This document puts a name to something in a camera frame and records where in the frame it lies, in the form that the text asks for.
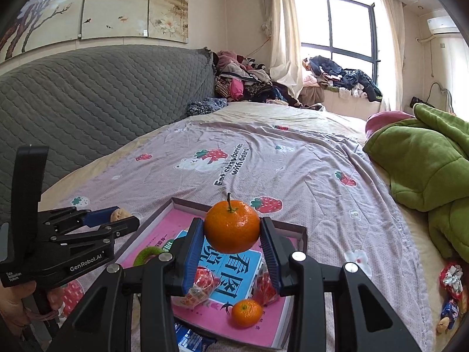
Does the pink strawberry print bedsheet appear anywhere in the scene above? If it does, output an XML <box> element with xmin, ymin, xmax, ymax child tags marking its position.
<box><xmin>40</xmin><ymin>103</ymin><xmax>434</xmax><ymax>351</ymax></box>

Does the pink pillow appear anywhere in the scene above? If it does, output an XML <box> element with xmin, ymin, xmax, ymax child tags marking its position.
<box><xmin>365</xmin><ymin>111</ymin><xmax>414</xmax><ymax>138</ymax></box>

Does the blue snack packet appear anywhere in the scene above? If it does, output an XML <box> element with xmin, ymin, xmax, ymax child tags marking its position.
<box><xmin>175</xmin><ymin>323</ymin><xmax>216</xmax><ymax>352</ymax></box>

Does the small blue doll toy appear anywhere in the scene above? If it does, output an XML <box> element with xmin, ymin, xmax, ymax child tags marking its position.
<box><xmin>436</xmin><ymin>298</ymin><xmax>459</xmax><ymax>334</ymax></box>

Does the person's left hand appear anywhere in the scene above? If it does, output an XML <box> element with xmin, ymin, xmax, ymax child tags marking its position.
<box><xmin>0</xmin><ymin>280</ymin><xmax>64</xmax><ymax>338</ymax></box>

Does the floral wall painting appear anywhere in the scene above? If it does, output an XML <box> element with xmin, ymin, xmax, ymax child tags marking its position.
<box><xmin>1</xmin><ymin>0</ymin><xmax>188</xmax><ymax>61</ymax></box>

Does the red silver snack wrapper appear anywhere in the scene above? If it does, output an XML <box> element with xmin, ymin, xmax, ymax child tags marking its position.
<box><xmin>439</xmin><ymin>262</ymin><xmax>463</xmax><ymax>300</ymax></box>

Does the grey cardboard box tray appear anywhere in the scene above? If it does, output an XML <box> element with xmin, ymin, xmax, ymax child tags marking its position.
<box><xmin>113</xmin><ymin>196</ymin><xmax>308</xmax><ymax>351</ymax></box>

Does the clothes pile on windowsill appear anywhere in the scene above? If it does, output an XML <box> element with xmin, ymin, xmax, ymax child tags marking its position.
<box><xmin>302</xmin><ymin>56</ymin><xmax>382</xmax><ymax>102</ymax></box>

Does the right beige curtain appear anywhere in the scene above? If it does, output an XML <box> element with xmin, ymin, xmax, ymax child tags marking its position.
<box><xmin>381</xmin><ymin>0</ymin><xmax>405</xmax><ymax>111</ymax></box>

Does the red toy ball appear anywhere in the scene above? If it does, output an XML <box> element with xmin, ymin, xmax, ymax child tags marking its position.
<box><xmin>252</xmin><ymin>263</ymin><xmax>280</xmax><ymax>307</ymax></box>

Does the grey quilted headboard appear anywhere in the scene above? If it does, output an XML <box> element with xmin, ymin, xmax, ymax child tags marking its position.
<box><xmin>1</xmin><ymin>45</ymin><xmax>215</xmax><ymax>221</ymax></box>

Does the brown walnut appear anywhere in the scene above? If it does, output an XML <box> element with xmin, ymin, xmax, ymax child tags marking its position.
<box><xmin>110</xmin><ymin>208</ymin><xmax>132</xmax><ymax>223</ymax></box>

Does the beige curtain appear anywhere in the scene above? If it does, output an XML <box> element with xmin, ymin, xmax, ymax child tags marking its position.
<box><xmin>260</xmin><ymin>0</ymin><xmax>303</xmax><ymax>98</ymax></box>
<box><xmin>381</xmin><ymin>0</ymin><xmax>405</xmax><ymax>111</ymax></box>

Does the clothes pile beside bed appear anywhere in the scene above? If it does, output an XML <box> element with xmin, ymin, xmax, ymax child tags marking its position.
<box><xmin>213</xmin><ymin>50</ymin><xmax>301</xmax><ymax>107</ymax></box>

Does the orange tangerine with stem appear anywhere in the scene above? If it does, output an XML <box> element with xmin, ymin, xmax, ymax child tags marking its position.
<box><xmin>203</xmin><ymin>193</ymin><xmax>261</xmax><ymax>254</ymax></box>

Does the green fuzzy scrunchie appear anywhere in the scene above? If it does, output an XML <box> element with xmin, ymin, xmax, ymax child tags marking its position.
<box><xmin>133</xmin><ymin>246</ymin><xmax>164</xmax><ymax>267</ymax></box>

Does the white red toy egg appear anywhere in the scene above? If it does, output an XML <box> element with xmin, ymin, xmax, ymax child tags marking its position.
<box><xmin>172</xmin><ymin>266</ymin><xmax>220</xmax><ymax>310</ymax></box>

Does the white air conditioner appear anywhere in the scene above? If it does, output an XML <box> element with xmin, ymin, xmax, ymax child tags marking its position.
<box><xmin>427</xmin><ymin>15</ymin><xmax>459</xmax><ymax>35</ymax></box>

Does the green fleece blanket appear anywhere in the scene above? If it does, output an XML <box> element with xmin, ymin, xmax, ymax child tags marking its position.
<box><xmin>364</xmin><ymin>103</ymin><xmax>468</xmax><ymax>260</ymax></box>

